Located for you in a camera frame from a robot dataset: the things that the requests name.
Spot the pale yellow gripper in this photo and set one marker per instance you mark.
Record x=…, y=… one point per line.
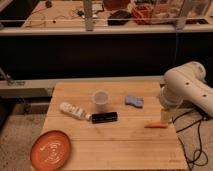
x=166, y=116

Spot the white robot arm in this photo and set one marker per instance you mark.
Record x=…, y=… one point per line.
x=187, y=83

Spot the blue cloth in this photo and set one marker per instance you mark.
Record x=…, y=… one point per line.
x=134, y=101

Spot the black rectangular box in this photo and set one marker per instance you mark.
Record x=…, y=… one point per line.
x=104, y=117

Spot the translucent plastic cup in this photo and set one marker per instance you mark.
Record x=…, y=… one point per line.
x=100, y=99

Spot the white plastic bottle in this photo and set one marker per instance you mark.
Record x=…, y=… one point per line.
x=74, y=111

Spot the red basket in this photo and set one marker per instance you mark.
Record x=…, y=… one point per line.
x=141, y=14

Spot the black object on bench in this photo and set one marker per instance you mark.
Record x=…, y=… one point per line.
x=119, y=17

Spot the orange plate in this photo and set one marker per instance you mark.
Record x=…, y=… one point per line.
x=50, y=151

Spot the metal post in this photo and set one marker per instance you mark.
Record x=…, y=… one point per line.
x=87, y=4

